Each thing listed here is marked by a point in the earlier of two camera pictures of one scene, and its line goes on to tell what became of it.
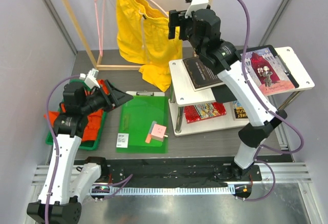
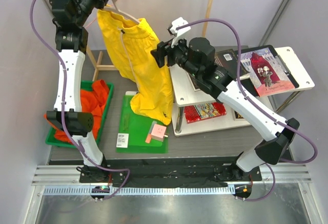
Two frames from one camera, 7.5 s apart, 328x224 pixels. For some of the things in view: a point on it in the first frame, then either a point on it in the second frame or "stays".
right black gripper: (177, 19) to (162, 50)
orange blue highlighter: (148, 137) stays
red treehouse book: (195, 113) stays
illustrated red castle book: (268, 73) stays
